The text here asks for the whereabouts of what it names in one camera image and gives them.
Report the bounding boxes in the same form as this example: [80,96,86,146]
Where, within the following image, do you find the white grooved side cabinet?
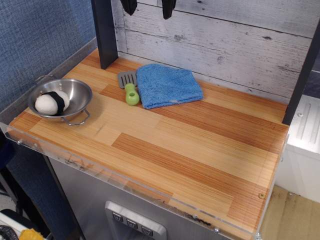
[275,95,320,202]

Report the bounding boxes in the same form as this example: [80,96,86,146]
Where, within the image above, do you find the silver button control panel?
[104,200,167,240]

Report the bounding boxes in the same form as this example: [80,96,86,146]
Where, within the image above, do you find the black left vertical post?
[91,0,118,70]

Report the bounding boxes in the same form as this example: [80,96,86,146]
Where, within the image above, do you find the black right vertical post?
[282,22,320,125]

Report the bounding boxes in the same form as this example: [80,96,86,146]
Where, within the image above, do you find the black vertical post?
[282,22,320,125]
[91,0,118,70]

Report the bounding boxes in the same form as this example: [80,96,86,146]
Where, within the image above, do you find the clear acrylic edge guard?
[0,121,290,240]

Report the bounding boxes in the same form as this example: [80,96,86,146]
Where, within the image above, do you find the blue microfiber cloth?
[136,63,204,110]

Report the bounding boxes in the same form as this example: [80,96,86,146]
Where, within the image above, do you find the white rice ball toy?
[35,90,70,116]

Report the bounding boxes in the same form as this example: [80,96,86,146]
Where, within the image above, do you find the green handled grey spatula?
[117,71,140,106]

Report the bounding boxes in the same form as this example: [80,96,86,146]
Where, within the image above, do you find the stainless steel bowl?
[28,78,93,126]

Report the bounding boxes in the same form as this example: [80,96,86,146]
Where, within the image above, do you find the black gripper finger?
[161,0,177,20]
[120,0,138,16]

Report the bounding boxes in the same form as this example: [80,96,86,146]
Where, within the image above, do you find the yellow object at corner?
[18,228,45,240]

